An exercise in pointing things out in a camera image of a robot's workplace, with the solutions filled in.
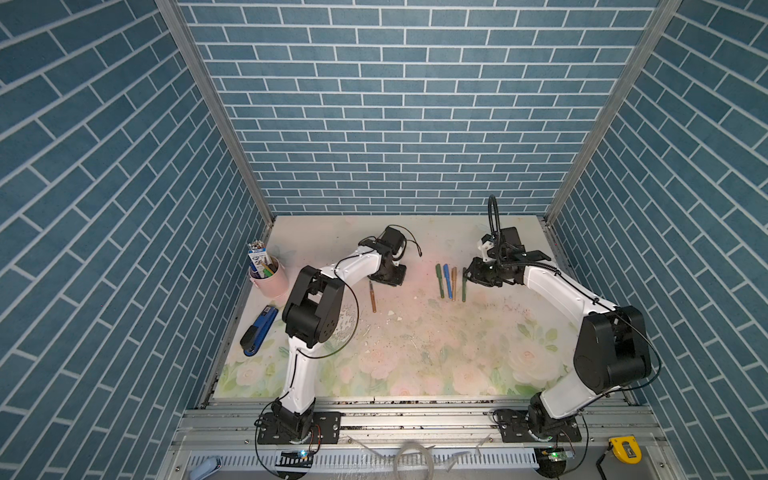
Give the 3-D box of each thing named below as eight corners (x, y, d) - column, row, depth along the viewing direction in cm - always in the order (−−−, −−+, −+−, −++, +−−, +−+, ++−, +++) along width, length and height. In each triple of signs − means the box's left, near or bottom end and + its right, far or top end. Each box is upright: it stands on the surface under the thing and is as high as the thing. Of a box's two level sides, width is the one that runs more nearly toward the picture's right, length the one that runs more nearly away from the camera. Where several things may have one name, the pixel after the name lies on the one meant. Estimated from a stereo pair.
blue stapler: (242, 354, 88) (235, 348, 84) (267, 311, 97) (262, 303, 93) (253, 357, 87) (247, 351, 83) (277, 313, 96) (272, 306, 93)
